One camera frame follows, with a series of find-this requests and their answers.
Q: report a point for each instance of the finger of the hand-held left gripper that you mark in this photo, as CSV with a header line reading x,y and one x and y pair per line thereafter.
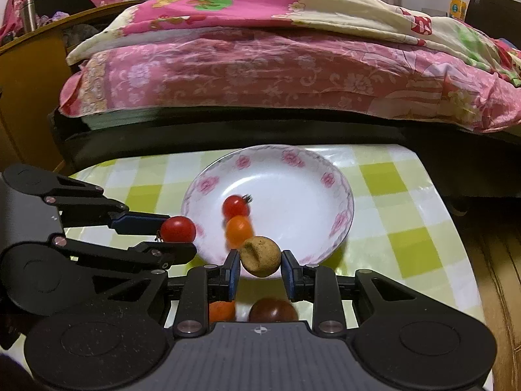
x,y
138,223
171,251

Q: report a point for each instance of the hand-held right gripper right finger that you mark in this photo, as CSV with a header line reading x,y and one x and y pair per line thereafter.
x,y
287,277

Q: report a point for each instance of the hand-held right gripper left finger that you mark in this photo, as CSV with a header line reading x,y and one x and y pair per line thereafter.
x,y
234,277

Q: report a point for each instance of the brown round longan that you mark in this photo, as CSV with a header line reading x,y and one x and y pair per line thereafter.
x,y
260,257

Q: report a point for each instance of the white floral plate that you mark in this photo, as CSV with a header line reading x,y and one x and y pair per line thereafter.
x,y
285,195

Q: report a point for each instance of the orange cherry tomato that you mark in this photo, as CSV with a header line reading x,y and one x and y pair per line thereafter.
x,y
222,311
239,230

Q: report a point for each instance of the dark brown cherry tomato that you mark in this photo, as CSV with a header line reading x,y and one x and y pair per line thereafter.
x,y
272,311

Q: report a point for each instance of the red cherry tomato with stem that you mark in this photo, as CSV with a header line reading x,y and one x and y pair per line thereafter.
x,y
235,206

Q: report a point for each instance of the green white checked tablecloth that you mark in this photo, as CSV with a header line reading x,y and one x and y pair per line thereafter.
x,y
386,232

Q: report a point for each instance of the wooden cabinet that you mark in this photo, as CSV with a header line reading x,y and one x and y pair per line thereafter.
x,y
24,89

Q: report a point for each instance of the pink floral blanket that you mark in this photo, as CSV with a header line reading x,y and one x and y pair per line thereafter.
x,y
244,73

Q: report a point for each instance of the steel thermos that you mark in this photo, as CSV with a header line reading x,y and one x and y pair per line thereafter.
x,y
28,16

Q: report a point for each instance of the cream pink cartoon quilt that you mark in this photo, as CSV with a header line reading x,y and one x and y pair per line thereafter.
x,y
346,8

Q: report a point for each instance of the yellow box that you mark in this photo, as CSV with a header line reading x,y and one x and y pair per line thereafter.
x,y
458,8

